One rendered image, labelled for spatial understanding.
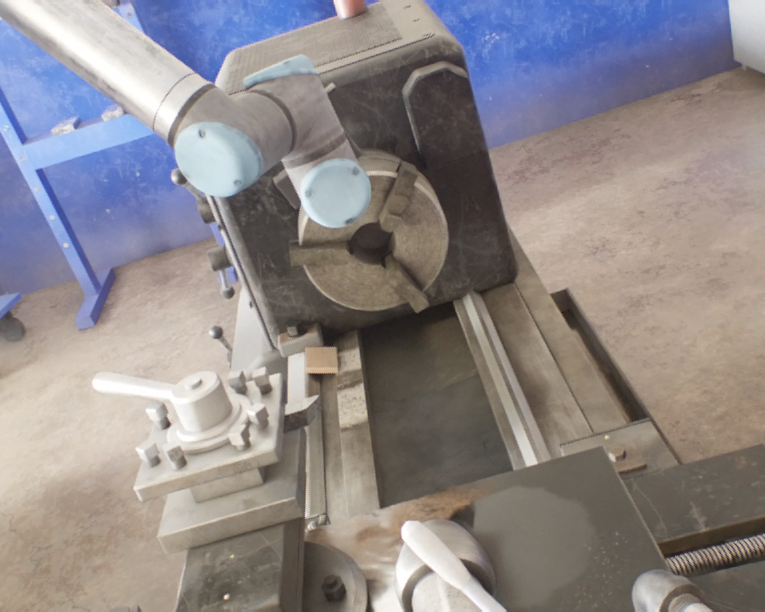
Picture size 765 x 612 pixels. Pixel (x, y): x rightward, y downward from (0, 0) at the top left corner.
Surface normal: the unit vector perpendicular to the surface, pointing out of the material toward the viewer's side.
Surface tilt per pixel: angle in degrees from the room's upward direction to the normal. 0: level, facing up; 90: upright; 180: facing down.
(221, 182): 94
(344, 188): 90
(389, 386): 0
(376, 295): 90
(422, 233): 90
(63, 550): 0
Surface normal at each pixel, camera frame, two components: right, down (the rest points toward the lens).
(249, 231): 0.07, 0.43
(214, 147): -0.38, 0.56
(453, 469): -0.40, -0.77
